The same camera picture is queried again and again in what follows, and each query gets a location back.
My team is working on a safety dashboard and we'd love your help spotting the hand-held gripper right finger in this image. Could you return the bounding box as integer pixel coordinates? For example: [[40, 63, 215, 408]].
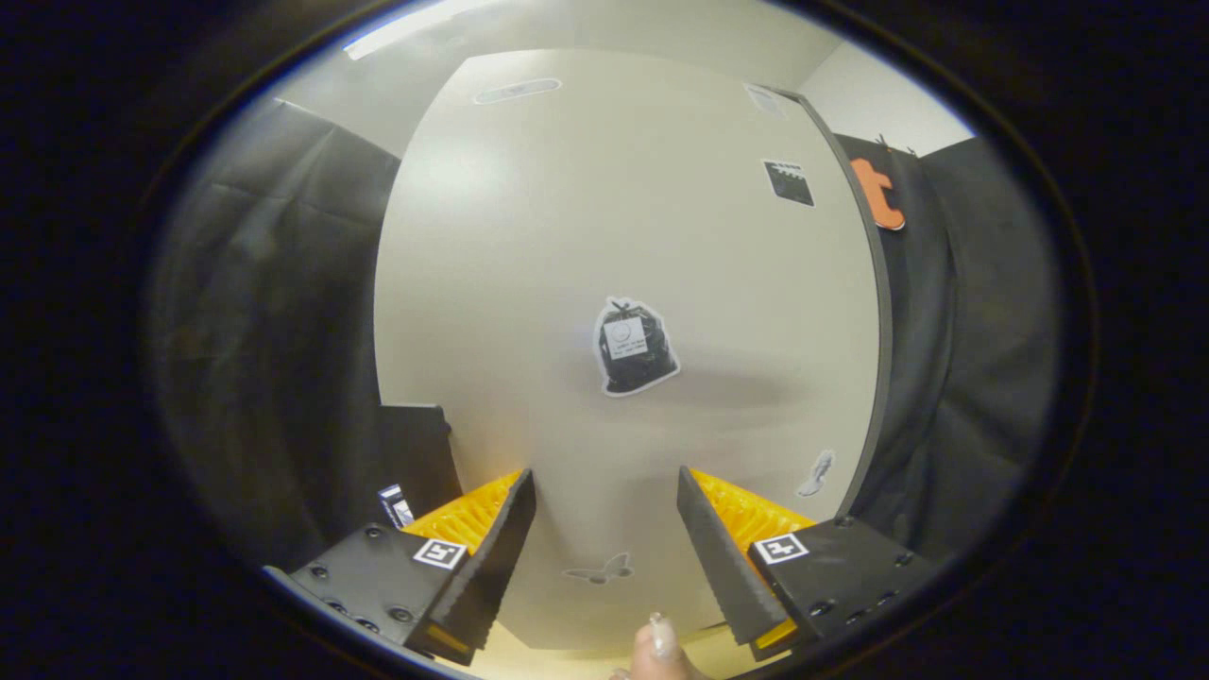
[[676, 465, 945, 662]]

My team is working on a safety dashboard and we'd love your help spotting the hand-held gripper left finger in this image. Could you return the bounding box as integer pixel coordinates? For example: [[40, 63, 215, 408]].
[[264, 467, 537, 667]]

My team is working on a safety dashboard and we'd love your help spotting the grey shoe cabinet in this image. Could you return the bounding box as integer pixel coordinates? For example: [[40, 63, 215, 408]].
[[775, 87, 894, 520]]

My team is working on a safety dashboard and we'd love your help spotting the white shoe cabinet door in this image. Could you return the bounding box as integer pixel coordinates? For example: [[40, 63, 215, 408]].
[[373, 47, 884, 653]]

